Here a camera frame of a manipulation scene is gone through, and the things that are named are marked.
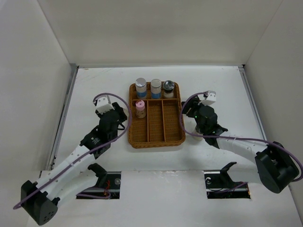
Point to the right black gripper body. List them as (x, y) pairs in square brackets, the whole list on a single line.
[(196, 116)]

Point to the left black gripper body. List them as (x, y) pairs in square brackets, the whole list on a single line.
[(113, 136)]

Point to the pink cap spice bottle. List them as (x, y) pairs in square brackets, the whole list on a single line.
[(140, 109)]

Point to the grey lid grinder bottle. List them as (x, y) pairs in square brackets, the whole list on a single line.
[(168, 87)]

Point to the silver lid blue label jar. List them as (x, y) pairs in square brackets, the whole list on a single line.
[(141, 88)]

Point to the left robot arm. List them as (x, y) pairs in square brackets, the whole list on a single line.
[(79, 171)]

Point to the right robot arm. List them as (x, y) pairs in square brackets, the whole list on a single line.
[(276, 166)]

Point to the black round cap spice bottle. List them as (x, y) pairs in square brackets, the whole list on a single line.
[(197, 135)]

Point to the brown wicker divided tray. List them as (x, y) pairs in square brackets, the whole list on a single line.
[(161, 127)]

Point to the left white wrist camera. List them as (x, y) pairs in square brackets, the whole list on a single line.
[(102, 105)]

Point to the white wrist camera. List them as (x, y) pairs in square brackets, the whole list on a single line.
[(209, 98), (102, 105)]

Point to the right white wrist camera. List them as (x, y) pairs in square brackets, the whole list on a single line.
[(209, 98)]

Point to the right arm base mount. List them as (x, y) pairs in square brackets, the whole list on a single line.
[(219, 185)]

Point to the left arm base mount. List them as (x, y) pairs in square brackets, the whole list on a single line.
[(107, 186)]

